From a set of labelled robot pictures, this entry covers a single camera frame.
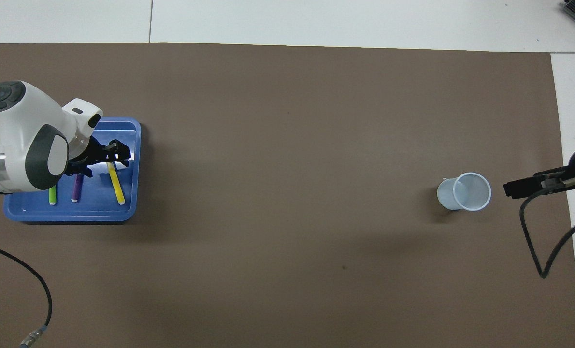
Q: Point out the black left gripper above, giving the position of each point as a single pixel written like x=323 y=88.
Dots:
x=87 y=154

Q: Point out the yellow pen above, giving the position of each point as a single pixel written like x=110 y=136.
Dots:
x=116 y=186

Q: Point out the purple pen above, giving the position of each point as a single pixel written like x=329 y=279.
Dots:
x=77 y=188

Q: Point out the green pen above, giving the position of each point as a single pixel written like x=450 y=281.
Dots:
x=52 y=195

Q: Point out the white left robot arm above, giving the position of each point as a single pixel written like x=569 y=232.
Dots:
x=26 y=135

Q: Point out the blue plastic tray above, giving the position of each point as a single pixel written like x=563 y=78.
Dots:
x=104 y=208

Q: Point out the translucent plastic cup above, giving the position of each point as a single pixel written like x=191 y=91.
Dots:
x=454 y=195

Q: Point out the brown table mat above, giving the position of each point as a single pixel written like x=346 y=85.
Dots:
x=278 y=145

